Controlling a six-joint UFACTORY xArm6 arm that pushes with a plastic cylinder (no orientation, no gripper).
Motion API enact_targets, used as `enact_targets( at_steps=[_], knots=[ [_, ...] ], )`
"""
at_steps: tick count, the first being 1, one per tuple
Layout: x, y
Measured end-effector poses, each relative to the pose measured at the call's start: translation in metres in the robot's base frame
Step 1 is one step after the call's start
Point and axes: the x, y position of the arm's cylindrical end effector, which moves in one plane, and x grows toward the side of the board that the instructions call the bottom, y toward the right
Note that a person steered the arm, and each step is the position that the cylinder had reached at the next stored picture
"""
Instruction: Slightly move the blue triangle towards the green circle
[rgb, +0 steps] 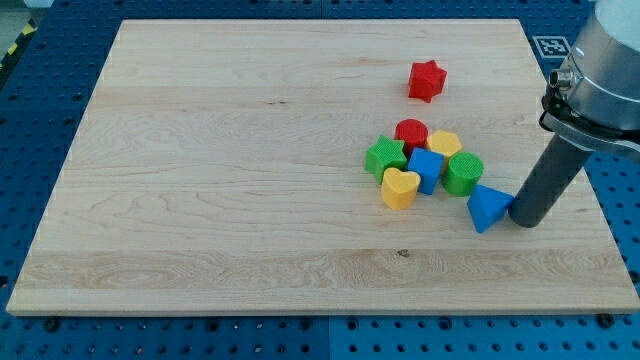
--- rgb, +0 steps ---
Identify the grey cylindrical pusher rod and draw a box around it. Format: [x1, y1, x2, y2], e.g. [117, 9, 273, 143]
[508, 135, 593, 228]

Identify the yellow hexagon block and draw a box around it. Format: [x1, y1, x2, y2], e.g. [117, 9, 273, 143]
[426, 130, 463, 165]

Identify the red star block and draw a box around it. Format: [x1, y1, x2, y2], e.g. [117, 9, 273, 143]
[408, 60, 447, 103]

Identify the light wooden board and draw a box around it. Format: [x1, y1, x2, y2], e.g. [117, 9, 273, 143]
[7, 20, 639, 316]

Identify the red cylinder block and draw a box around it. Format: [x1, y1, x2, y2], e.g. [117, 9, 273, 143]
[394, 118, 429, 156]

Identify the green star block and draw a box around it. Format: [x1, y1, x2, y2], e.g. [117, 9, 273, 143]
[364, 135, 407, 184]

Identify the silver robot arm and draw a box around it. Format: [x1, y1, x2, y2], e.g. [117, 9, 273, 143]
[539, 0, 639, 162]

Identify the blue cube block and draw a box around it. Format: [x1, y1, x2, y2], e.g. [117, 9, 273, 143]
[407, 148, 444, 195]

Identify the blue triangle block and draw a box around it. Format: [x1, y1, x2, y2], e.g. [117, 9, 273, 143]
[467, 184, 514, 233]

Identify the black white fiducial marker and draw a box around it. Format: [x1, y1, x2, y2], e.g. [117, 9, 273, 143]
[533, 35, 571, 59]

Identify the yellow heart block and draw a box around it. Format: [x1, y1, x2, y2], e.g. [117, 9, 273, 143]
[381, 167, 421, 210]

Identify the green cylinder block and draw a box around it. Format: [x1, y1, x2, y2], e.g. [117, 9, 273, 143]
[442, 152, 484, 197]

